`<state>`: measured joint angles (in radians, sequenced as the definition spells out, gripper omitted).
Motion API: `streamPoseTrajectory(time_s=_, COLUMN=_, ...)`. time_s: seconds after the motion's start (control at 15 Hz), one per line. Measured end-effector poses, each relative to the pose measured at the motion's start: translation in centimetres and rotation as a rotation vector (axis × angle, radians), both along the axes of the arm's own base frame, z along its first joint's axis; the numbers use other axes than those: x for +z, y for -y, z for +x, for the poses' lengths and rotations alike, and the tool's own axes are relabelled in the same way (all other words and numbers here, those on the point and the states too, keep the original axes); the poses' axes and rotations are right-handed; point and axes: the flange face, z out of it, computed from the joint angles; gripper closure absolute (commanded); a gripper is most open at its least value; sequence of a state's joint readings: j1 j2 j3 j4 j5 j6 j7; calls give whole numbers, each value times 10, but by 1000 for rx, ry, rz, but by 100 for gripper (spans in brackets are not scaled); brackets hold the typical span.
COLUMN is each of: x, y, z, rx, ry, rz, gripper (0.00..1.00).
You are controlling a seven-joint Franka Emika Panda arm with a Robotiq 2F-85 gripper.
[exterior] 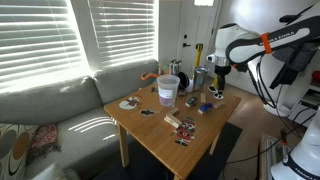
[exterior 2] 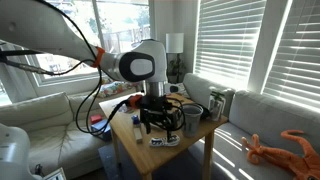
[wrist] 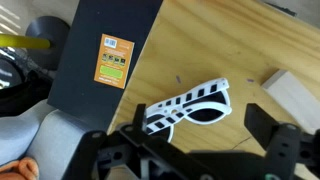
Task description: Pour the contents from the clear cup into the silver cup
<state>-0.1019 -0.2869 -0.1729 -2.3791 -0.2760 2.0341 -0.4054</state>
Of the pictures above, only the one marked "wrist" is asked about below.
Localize long pale wooden block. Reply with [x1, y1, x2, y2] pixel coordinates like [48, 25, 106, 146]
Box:
[261, 69, 320, 134]

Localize yellow pole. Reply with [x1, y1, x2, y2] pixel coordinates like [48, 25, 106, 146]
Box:
[0, 33, 52, 50]

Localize black shiny bag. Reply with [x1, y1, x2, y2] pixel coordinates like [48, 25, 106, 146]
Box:
[0, 46, 55, 118]

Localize white black checkered sunglasses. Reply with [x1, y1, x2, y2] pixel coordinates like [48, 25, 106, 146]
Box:
[143, 77, 233, 144]

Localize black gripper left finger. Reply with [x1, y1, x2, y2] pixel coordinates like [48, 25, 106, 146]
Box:
[132, 103, 148, 133]

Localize dark rug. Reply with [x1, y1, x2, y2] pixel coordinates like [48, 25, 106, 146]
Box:
[46, 0, 164, 133]

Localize light wooden table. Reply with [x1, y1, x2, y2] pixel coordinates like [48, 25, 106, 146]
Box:
[108, 0, 320, 180]

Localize black round pole base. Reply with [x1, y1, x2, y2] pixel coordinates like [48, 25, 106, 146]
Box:
[25, 15, 72, 71]

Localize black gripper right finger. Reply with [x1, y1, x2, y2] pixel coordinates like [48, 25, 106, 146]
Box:
[244, 102, 281, 151]

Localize orange rug label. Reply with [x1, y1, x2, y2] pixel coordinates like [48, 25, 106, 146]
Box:
[93, 33, 135, 90]

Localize grey fabric sofa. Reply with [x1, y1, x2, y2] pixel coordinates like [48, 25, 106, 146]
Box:
[0, 99, 111, 180]

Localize orange octopus plush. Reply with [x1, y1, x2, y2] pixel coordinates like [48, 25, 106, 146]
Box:
[0, 157, 40, 180]

